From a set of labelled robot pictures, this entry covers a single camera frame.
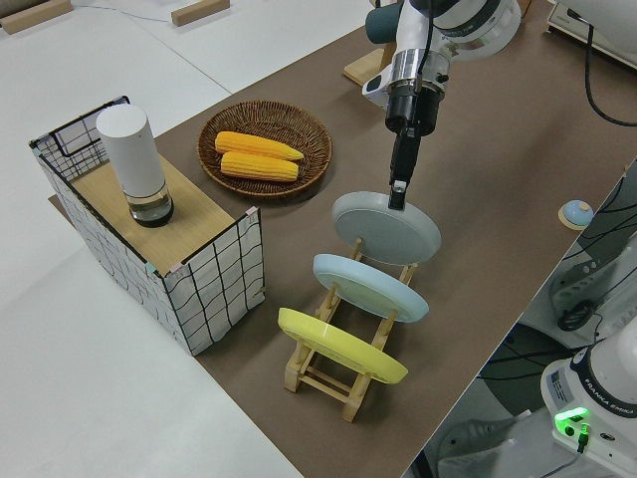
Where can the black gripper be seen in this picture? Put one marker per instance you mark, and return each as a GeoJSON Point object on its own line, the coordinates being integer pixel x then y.
{"type": "Point", "coordinates": [413, 112]}

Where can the gray plate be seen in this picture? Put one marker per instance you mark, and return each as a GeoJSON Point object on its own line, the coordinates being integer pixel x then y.
{"type": "Point", "coordinates": [378, 234]}

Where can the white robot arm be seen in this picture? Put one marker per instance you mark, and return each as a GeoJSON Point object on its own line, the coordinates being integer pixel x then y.
{"type": "Point", "coordinates": [408, 30]}

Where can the light blue plate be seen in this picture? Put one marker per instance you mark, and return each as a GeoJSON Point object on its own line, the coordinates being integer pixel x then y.
{"type": "Point", "coordinates": [363, 286]}

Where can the yellow plate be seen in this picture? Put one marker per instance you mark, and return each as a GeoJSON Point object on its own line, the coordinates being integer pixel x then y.
{"type": "Point", "coordinates": [338, 343]}

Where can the wooden plate rack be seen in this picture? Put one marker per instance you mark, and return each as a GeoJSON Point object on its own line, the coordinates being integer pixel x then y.
{"type": "Point", "coordinates": [352, 403]}

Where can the brown table mat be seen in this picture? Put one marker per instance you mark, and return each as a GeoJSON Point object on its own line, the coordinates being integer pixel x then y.
{"type": "Point", "coordinates": [473, 199]}

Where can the brown wicker basket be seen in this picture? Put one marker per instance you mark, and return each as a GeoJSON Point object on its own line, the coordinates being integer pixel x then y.
{"type": "Point", "coordinates": [298, 129]}

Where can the small wooden stand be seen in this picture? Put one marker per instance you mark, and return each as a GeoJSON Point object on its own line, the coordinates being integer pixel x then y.
{"type": "Point", "coordinates": [360, 70]}

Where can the yellow corn cob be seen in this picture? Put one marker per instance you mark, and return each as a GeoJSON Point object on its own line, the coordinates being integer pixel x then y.
{"type": "Point", "coordinates": [259, 167]}
{"type": "Point", "coordinates": [254, 144]}

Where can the blue call bell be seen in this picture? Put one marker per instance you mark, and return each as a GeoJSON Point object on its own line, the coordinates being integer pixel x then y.
{"type": "Point", "coordinates": [575, 211]}

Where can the wooden basket lid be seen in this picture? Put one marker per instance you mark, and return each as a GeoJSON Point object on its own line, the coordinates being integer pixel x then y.
{"type": "Point", "coordinates": [199, 224]}

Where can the white appliance box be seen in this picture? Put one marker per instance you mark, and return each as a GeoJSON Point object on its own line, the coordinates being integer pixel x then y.
{"type": "Point", "coordinates": [562, 22]}

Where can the white cylinder bottle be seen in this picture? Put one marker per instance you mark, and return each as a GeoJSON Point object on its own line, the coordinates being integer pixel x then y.
{"type": "Point", "coordinates": [132, 154]}

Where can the light wooden block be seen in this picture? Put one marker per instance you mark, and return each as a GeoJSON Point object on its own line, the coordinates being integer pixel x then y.
{"type": "Point", "coordinates": [35, 15]}
{"type": "Point", "coordinates": [199, 11]}

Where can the white perforated mounting bracket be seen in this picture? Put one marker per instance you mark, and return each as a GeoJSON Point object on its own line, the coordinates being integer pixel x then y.
{"type": "Point", "coordinates": [572, 284]}

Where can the dark round pedestal base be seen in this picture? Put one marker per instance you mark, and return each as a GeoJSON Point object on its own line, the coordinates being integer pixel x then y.
{"type": "Point", "coordinates": [512, 368]}

